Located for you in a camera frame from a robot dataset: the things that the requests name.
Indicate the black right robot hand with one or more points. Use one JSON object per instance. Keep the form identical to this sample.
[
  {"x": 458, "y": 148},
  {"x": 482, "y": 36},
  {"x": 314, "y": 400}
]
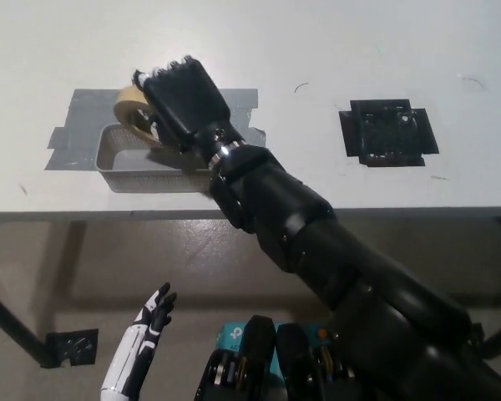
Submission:
[{"x": 188, "y": 100}]

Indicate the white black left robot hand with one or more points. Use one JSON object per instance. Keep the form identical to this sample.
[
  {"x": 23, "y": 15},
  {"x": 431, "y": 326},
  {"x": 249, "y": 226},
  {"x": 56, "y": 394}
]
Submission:
[{"x": 135, "y": 351}]

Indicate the beige masking tape roll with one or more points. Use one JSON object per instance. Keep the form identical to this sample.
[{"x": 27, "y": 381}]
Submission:
[{"x": 127, "y": 110}]

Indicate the small grey mesh container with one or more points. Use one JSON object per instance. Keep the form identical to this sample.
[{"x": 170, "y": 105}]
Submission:
[{"x": 150, "y": 179}]

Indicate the black robot torso blocks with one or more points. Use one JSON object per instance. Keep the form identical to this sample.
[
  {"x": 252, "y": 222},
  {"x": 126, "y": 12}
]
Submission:
[{"x": 271, "y": 367}]

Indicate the teal cardboard box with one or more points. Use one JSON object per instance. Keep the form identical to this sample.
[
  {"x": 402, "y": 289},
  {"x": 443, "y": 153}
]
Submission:
[{"x": 234, "y": 334}]

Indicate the black table leg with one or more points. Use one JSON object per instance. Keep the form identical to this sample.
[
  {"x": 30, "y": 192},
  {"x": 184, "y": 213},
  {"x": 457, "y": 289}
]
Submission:
[{"x": 12, "y": 323}]

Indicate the grey duct tape patch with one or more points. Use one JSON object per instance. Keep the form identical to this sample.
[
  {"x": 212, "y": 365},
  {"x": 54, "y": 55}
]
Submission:
[{"x": 92, "y": 106}]

